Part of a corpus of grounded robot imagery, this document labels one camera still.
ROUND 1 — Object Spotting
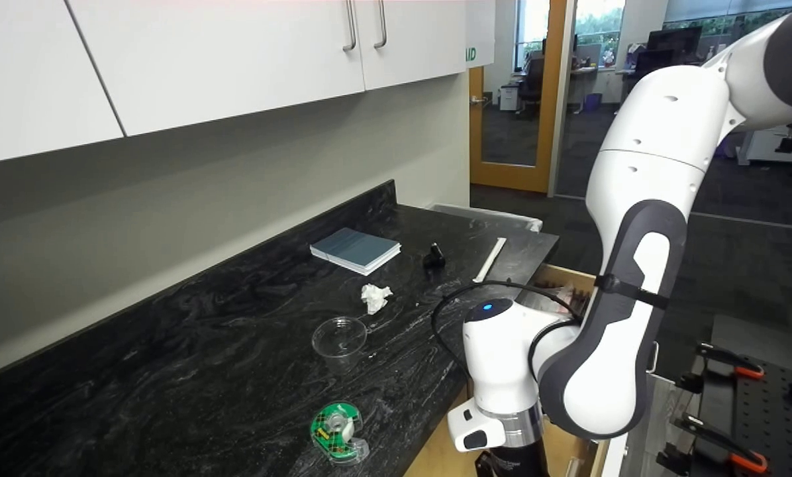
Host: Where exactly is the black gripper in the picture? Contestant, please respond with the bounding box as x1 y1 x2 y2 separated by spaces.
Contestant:
471 444 549 477

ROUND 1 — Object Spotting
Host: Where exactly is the empty wooden drawer white front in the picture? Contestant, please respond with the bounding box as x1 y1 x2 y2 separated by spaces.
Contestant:
402 379 631 477

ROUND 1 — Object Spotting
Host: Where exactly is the white straw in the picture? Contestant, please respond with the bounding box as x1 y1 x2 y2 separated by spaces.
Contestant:
471 232 508 287

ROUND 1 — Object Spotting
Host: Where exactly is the clear glass bowl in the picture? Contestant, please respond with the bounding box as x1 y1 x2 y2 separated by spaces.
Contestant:
311 312 373 361

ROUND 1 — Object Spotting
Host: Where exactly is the black clamp orange tip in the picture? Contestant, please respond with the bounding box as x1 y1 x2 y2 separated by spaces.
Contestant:
695 338 768 385
658 413 773 477

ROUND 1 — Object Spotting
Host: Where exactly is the crumpled white paper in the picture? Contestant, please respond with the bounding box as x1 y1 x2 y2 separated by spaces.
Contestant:
357 281 394 319

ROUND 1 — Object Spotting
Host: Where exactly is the small black clip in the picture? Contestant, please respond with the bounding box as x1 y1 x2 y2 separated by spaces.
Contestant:
421 242 448 276

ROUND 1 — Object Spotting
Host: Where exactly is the blue book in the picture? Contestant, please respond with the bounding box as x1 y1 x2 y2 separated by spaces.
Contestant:
308 226 405 277

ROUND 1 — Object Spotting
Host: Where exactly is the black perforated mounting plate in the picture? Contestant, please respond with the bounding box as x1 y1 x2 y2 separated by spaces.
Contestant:
643 348 792 477

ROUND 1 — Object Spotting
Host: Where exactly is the white upper cabinet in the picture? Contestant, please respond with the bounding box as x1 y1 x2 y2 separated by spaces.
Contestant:
0 0 497 170

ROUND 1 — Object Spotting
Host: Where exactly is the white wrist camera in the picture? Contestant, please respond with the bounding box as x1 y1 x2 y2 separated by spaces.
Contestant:
446 394 508 456

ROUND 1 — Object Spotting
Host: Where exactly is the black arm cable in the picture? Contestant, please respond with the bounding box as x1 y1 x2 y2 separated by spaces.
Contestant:
430 276 676 374

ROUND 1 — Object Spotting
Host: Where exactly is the wooden door frame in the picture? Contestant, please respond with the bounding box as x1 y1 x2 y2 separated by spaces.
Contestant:
467 0 578 197

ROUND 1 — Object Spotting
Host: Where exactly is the silver upper cabinet handle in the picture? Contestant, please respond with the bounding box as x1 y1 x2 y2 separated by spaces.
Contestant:
372 0 393 54
338 0 364 55

